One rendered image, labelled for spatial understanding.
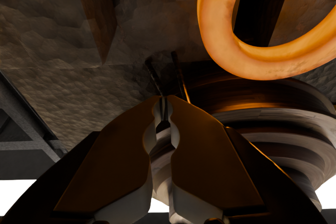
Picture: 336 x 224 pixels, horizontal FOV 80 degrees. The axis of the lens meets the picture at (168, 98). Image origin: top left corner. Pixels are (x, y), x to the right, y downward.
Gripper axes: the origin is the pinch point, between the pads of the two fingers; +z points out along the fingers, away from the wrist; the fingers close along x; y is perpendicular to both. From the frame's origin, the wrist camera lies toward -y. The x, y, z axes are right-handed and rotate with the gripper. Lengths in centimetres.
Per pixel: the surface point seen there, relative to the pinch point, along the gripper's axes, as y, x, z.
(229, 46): 0.0, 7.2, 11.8
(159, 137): 15.5, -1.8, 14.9
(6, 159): 541, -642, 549
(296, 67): 3.2, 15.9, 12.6
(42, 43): -1.9, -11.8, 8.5
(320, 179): 26.2, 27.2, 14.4
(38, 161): 545, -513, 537
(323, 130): 14.9, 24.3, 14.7
